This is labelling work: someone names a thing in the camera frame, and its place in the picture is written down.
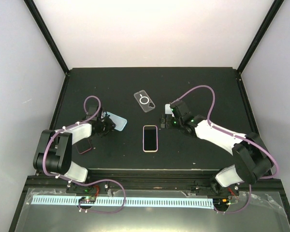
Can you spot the beige pink phone case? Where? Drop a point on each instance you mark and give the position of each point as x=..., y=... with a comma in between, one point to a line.
x=143, y=139

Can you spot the right black corner post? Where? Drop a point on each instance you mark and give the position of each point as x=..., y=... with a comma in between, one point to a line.
x=273, y=10

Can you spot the red cased phone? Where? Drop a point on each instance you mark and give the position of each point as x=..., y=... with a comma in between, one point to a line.
x=83, y=146

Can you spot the right small circuit board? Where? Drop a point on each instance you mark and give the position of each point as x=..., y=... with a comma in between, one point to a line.
x=224, y=201

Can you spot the black front frame rail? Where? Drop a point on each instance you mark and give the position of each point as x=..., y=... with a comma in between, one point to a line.
x=182, y=179

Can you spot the black screen phone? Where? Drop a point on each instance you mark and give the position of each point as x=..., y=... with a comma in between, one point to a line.
x=150, y=138

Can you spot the light blue phone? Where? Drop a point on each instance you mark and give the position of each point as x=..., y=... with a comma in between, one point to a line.
x=119, y=121

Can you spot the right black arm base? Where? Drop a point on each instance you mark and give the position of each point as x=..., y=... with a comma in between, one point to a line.
x=211, y=188

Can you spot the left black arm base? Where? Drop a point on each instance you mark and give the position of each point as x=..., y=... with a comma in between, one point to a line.
x=96, y=189

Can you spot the left black corner post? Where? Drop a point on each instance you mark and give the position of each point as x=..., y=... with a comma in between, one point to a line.
x=47, y=35

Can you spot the small circuit board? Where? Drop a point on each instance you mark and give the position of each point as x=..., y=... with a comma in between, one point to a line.
x=87, y=199
x=224, y=201

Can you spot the white slotted cable duct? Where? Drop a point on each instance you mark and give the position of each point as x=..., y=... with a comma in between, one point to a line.
x=127, y=201

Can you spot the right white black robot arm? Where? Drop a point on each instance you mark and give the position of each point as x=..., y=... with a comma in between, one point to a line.
x=250, y=156

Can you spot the left small circuit board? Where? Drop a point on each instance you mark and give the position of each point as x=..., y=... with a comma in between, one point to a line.
x=87, y=199

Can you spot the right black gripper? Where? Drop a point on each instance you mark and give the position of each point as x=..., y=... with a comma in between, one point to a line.
x=163, y=119

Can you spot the white phone face down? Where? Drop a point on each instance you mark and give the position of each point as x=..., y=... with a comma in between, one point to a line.
x=168, y=110

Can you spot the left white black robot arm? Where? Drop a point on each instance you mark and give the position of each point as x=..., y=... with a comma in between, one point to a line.
x=53, y=155

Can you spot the black corner post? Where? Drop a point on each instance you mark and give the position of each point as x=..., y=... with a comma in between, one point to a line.
x=47, y=35
x=273, y=10

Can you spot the clear magsafe phone case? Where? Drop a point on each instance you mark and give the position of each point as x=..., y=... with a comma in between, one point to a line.
x=144, y=101

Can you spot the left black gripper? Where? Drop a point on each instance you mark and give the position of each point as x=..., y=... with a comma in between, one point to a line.
x=111, y=126

